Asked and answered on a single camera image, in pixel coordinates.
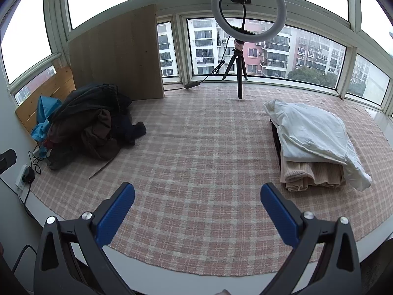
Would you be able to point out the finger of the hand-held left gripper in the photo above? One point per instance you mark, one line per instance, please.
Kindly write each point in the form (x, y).
(7, 159)

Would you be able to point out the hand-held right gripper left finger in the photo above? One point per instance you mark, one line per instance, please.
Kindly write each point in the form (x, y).
(116, 212)

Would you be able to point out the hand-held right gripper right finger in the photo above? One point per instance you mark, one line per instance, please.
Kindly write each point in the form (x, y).
(279, 213)

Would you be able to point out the brown garment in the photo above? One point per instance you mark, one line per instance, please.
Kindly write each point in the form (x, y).
(98, 135)

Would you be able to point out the white power socket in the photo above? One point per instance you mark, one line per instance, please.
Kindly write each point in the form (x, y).
(21, 179)

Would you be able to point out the black charger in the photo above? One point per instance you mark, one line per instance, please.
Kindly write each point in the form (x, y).
(29, 175)

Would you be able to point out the beige knit sweater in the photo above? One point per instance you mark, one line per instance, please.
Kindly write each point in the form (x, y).
(313, 172)

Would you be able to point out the blue cloth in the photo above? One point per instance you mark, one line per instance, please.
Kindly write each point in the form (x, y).
(46, 107)

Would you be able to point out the black folded garment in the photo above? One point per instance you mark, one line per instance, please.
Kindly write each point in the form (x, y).
(276, 141)

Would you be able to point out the navy garment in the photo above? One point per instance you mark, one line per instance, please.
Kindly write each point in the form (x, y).
(129, 129)

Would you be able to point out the white garment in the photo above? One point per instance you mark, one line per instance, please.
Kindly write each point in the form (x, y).
(310, 129)

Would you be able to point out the pink plaid blanket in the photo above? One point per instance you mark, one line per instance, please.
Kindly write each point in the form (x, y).
(199, 144)

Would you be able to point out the black tripod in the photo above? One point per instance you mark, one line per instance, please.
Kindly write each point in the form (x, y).
(240, 76)

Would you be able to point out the large light wooden board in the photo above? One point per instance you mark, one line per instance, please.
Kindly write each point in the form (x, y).
(122, 52)

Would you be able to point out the white framed bay window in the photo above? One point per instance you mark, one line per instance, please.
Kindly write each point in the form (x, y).
(179, 49)

